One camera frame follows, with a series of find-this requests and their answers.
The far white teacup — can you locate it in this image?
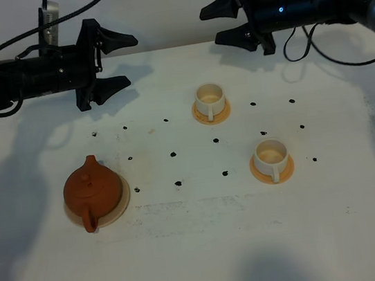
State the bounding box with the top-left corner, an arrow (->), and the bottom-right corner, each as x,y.
194,83 -> 226,122

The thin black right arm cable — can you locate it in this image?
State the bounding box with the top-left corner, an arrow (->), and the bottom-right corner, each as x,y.
280,15 -> 375,75

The near orange cup coaster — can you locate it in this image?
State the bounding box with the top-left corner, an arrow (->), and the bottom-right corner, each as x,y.
249,156 -> 295,185

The white teacup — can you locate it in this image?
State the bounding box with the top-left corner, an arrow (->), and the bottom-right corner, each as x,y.
194,83 -> 226,122
253,138 -> 289,184

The orange cup coaster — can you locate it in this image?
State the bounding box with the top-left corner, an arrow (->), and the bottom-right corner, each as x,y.
249,156 -> 295,185
192,100 -> 231,125

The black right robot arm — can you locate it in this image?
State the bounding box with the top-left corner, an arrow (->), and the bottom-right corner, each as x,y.
199,0 -> 375,55

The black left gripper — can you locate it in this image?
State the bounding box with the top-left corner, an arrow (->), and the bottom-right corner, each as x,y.
21,19 -> 138,111

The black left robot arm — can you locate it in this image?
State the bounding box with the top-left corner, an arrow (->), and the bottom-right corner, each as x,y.
0,19 -> 138,118

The beige round teapot coaster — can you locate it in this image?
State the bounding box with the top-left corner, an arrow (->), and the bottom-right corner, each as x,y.
63,175 -> 131,228

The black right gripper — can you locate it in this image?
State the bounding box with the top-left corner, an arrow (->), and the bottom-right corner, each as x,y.
199,0 -> 286,55

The near white teacup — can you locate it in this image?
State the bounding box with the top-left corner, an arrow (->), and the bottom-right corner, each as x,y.
253,138 -> 289,184

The far orange cup coaster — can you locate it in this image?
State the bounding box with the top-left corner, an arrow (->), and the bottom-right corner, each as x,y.
192,100 -> 231,125

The brown clay teapot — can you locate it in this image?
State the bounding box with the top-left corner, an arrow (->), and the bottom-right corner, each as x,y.
63,155 -> 123,233

